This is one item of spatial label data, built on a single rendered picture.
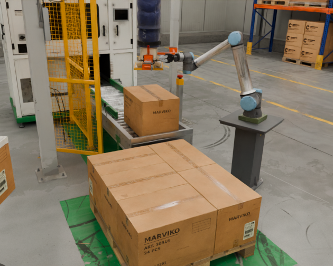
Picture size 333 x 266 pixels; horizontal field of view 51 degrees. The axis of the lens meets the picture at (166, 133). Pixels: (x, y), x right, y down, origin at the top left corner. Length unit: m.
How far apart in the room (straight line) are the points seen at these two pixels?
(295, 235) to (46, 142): 2.62
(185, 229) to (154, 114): 1.40
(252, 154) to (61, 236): 1.97
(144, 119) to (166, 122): 0.25
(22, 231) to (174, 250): 1.43
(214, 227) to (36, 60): 2.30
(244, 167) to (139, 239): 1.79
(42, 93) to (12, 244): 1.47
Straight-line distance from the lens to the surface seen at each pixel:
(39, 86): 3.75
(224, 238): 2.73
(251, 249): 3.00
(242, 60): 3.35
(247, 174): 3.79
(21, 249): 3.17
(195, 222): 2.46
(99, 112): 4.03
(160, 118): 3.51
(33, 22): 3.65
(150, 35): 3.52
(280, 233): 3.35
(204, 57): 3.61
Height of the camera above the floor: 1.95
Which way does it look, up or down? 22 degrees down
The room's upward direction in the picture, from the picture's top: 1 degrees clockwise
